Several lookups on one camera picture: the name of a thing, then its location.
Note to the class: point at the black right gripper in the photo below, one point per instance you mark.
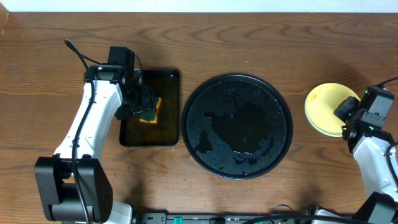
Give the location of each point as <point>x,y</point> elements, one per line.
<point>352,103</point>

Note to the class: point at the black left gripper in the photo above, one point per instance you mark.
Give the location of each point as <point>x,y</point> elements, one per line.
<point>146,104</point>

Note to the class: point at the yellow plate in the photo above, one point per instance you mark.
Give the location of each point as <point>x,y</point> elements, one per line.
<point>320,104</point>

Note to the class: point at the orange green sponge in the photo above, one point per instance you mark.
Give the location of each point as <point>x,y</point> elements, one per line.
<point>152,117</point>

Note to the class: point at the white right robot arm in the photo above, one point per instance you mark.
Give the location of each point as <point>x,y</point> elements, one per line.
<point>374,151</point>

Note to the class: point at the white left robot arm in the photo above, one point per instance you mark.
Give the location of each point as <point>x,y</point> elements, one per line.
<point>72,183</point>

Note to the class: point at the black rectangular tray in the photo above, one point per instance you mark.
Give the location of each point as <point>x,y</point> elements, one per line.
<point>166,85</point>

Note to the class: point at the black round tray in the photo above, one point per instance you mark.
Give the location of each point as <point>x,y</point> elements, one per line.
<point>237,126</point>

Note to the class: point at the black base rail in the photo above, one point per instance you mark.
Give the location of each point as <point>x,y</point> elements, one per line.
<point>165,217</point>

